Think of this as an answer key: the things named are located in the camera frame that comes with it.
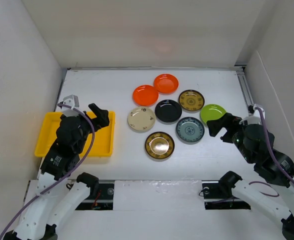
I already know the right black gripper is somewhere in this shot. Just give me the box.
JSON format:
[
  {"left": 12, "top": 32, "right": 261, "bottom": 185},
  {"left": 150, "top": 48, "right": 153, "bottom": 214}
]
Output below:
[{"left": 206, "top": 111, "right": 256, "bottom": 163}]

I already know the cream floral plate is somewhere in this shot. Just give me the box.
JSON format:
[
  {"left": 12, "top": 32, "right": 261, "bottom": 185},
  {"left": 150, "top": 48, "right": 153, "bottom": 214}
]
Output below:
[{"left": 127, "top": 106, "right": 156, "bottom": 132}]

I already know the black plate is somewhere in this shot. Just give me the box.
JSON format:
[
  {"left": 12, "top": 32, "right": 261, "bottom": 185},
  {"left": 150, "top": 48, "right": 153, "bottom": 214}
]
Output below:
[{"left": 154, "top": 99, "right": 182, "bottom": 123}]

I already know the yellow patterned plate front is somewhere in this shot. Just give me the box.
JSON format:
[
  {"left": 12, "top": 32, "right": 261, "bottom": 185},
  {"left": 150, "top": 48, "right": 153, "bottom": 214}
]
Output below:
[{"left": 144, "top": 131, "right": 175, "bottom": 160}]

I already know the yellow patterned plate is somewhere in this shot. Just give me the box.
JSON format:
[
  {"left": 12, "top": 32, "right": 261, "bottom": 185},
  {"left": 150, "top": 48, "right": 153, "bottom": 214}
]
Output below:
[
  {"left": 178, "top": 89, "right": 205, "bottom": 112},
  {"left": 144, "top": 131, "right": 175, "bottom": 160}
]

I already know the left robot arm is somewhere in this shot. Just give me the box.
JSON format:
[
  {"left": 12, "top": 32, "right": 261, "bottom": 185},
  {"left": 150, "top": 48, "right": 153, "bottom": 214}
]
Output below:
[{"left": 0, "top": 102, "right": 110, "bottom": 240}]

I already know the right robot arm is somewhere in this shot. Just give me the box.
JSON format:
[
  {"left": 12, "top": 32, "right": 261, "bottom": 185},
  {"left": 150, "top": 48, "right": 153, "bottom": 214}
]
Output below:
[{"left": 206, "top": 113, "right": 294, "bottom": 240}]

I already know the yellow plastic bin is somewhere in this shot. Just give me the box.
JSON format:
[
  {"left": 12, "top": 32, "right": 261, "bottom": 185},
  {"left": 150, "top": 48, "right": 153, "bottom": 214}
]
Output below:
[{"left": 34, "top": 111, "right": 116, "bottom": 158}]

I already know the green plate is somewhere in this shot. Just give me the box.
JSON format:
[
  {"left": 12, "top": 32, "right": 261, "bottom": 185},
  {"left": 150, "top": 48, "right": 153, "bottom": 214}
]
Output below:
[{"left": 200, "top": 104, "right": 227, "bottom": 124}]

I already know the blue patterned plate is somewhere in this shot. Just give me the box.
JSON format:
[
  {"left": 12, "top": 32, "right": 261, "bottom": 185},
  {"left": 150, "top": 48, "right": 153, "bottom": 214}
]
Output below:
[{"left": 175, "top": 116, "right": 205, "bottom": 144}]

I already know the yellow patterned plate rear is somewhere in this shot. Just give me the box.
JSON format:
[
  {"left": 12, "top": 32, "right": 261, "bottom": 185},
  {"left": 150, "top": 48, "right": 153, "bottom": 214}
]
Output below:
[{"left": 178, "top": 89, "right": 205, "bottom": 112}]

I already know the orange plate left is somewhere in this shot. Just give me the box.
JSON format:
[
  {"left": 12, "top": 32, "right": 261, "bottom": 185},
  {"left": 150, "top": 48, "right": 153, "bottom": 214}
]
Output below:
[{"left": 132, "top": 84, "right": 159, "bottom": 107}]

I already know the orange plate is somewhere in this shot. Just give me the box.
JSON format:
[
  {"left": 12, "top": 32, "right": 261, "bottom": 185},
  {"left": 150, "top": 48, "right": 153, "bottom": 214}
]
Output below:
[
  {"left": 132, "top": 84, "right": 159, "bottom": 107},
  {"left": 153, "top": 73, "right": 179, "bottom": 94}
]

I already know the orange plate rear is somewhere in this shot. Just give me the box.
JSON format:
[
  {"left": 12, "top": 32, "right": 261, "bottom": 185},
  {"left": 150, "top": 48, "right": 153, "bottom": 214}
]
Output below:
[{"left": 153, "top": 73, "right": 179, "bottom": 94}]

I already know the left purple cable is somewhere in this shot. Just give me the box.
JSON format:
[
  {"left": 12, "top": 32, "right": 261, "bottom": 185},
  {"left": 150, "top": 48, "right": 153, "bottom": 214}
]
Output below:
[{"left": 0, "top": 103, "right": 96, "bottom": 240}]

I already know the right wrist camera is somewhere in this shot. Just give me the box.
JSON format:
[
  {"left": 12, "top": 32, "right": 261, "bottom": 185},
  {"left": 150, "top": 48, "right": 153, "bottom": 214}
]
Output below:
[{"left": 239, "top": 104, "right": 265, "bottom": 126}]

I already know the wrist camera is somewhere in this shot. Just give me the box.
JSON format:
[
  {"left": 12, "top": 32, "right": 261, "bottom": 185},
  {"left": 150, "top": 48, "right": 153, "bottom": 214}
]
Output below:
[
  {"left": 239, "top": 104, "right": 265, "bottom": 126},
  {"left": 59, "top": 94, "right": 80, "bottom": 117}
]

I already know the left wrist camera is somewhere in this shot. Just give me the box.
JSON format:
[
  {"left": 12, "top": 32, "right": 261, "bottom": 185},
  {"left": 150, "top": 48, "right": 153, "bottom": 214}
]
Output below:
[{"left": 59, "top": 94, "right": 80, "bottom": 117}]

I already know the right aluminium rail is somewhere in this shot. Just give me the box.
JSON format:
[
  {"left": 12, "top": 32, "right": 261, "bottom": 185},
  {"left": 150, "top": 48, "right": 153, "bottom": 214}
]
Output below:
[{"left": 233, "top": 65, "right": 254, "bottom": 114}]

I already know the left base mount slot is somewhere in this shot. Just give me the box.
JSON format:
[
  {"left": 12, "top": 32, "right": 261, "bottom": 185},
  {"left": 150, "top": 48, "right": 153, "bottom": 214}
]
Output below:
[{"left": 75, "top": 181, "right": 115, "bottom": 211}]

